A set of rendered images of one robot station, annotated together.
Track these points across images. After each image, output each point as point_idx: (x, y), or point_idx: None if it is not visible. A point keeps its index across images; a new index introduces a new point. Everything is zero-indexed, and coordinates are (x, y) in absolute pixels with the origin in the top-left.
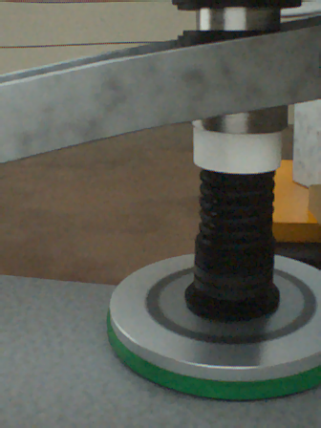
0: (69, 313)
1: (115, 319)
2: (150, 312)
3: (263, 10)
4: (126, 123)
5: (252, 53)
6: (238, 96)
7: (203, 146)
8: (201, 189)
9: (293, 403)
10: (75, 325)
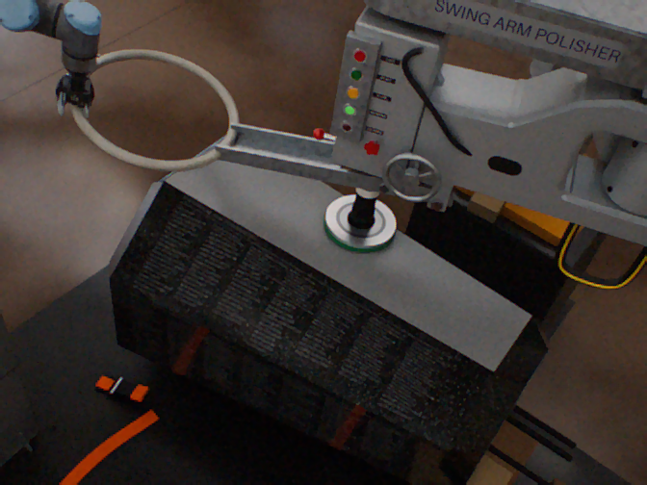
0: (321, 200)
1: (326, 211)
2: (337, 213)
3: None
4: (332, 181)
5: (363, 178)
6: (358, 185)
7: None
8: (356, 191)
9: (351, 253)
10: (320, 205)
